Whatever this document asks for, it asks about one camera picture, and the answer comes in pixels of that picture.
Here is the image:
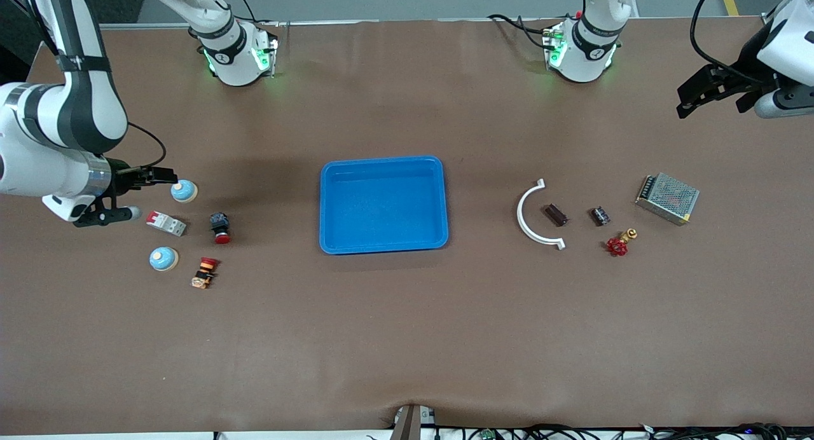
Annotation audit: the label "red mushroom emergency button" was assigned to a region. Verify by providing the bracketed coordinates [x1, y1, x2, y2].
[209, 212, 233, 245]

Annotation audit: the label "aluminium frame post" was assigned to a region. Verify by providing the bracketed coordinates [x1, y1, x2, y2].
[762, 0, 803, 29]

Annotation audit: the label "black base cable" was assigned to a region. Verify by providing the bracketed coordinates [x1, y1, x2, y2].
[234, 0, 282, 29]
[487, 13, 555, 50]

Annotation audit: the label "red orange push switch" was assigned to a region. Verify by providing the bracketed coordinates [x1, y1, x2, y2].
[190, 256, 220, 290]

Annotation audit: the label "blue plastic tray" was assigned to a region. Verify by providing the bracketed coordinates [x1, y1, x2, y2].
[319, 155, 450, 256]

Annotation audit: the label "white red circuit breaker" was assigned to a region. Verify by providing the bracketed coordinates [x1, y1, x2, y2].
[146, 210, 188, 237]

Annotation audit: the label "black table edge cables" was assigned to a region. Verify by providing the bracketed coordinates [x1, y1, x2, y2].
[366, 422, 814, 440]

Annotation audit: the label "white curved bracket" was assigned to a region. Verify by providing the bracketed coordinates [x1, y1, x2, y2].
[516, 179, 566, 251]

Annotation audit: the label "red handled brass valve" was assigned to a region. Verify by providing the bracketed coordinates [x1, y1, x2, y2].
[605, 228, 638, 257]

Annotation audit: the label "metal mesh power supply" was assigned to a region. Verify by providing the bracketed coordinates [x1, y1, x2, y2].
[635, 172, 701, 226]

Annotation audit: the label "grey metal table bracket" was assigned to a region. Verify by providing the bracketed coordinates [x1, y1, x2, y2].
[389, 404, 436, 440]

